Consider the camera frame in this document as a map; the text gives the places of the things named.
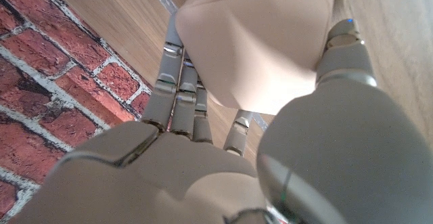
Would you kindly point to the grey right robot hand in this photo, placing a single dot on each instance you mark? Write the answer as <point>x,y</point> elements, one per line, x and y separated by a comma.
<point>169,183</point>

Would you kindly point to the beige jewelry box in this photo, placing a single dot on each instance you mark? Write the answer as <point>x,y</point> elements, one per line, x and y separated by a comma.
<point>253,48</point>

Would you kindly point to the brick print backdrop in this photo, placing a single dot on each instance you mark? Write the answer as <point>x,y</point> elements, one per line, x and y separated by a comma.
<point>50,82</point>

